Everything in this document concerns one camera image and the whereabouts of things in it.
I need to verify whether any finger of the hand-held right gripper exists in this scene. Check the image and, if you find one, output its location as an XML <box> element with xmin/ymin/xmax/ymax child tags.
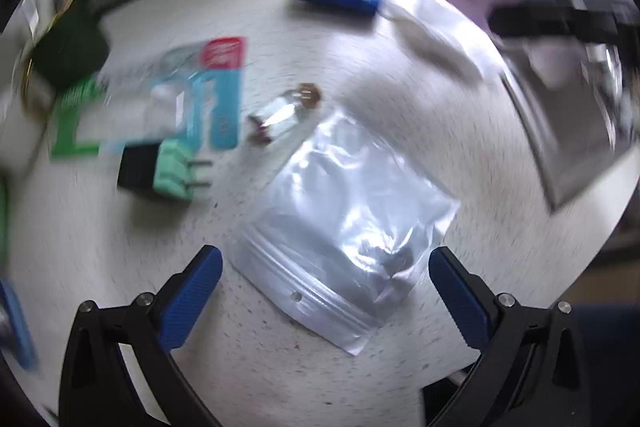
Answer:
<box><xmin>487</xmin><ymin>0</ymin><xmax>640</xmax><ymax>45</ymax></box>

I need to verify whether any blue red blister pack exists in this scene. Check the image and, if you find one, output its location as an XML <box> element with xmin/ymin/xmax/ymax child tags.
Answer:
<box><xmin>190</xmin><ymin>37</ymin><xmax>249</xmax><ymax>151</ymax></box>

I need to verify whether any green black plug adapter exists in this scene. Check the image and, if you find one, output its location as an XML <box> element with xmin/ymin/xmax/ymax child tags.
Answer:
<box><xmin>117</xmin><ymin>139</ymin><xmax>213</xmax><ymax>202</ymax></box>

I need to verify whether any stainless steel sink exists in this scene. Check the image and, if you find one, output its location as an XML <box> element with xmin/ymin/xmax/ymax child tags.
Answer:
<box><xmin>380</xmin><ymin>0</ymin><xmax>640</xmax><ymax>212</ymax></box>

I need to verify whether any green backed blister pack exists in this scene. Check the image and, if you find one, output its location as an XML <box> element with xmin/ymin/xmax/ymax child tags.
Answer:
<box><xmin>50</xmin><ymin>57</ymin><xmax>201</xmax><ymax>158</ymax></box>

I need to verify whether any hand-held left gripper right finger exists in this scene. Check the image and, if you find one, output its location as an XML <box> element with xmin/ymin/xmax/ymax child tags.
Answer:
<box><xmin>427</xmin><ymin>247</ymin><xmax>591</xmax><ymax>427</ymax></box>

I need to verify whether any white plastic bag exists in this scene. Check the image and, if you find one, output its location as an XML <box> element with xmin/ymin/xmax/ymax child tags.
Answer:
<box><xmin>387</xmin><ymin>0</ymin><xmax>486</xmax><ymax>82</ymax></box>

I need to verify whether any dark green mug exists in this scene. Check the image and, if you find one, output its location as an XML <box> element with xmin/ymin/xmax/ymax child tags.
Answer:
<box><xmin>30</xmin><ymin>0</ymin><xmax>111</xmax><ymax>90</ymax></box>

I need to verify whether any silver zip bag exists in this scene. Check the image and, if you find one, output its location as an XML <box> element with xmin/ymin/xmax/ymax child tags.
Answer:
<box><xmin>231</xmin><ymin>109</ymin><xmax>461</xmax><ymax>355</ymax></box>

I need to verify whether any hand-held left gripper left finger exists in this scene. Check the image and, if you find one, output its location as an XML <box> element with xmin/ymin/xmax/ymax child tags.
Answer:
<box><xmin>59</xmin><ymin>244</ymin><xmax>224</xmax><ymax>427</ymax></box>

